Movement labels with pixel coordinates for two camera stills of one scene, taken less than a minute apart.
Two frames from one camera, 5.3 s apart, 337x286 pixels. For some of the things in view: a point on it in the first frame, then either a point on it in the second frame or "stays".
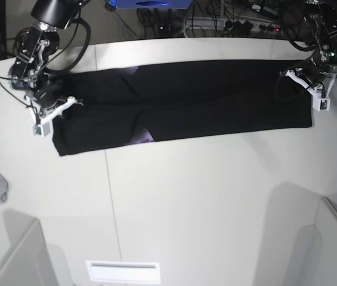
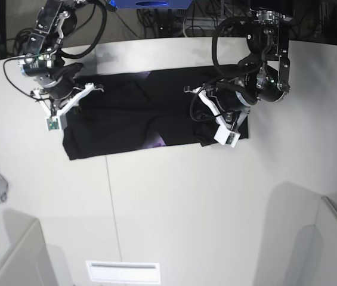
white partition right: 327,253 stays
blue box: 151,4 stays
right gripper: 52,102 -> 60,96
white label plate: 123,271 stays
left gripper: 311,77 -> 229,106
